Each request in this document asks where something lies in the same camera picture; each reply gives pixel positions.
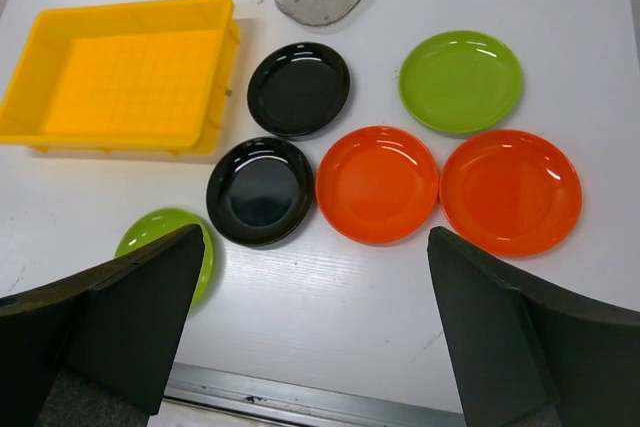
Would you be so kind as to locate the yellow plastic bin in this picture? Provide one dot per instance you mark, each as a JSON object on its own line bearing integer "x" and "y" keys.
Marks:
{"x": 141, "y": 76}

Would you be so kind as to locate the green plate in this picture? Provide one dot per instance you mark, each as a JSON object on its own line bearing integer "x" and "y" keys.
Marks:
{"x": 460, "y": 82}
{"x": 161, "y": 222}

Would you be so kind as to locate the black plate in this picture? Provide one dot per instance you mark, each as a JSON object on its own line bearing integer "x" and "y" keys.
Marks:
{"x": 299, "y": 89}
{"x": 260, "y": 191}

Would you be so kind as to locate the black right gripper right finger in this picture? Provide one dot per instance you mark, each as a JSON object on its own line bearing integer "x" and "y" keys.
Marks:
{"x": 526, "y": 352}

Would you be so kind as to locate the orange plate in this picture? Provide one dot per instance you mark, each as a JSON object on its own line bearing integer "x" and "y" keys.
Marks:
{"x": 511, "y": 193}
{"x": 377, "y": 184}

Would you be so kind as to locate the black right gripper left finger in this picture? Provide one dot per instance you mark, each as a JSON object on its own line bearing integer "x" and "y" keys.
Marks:
{"x": 97, "y": 348}

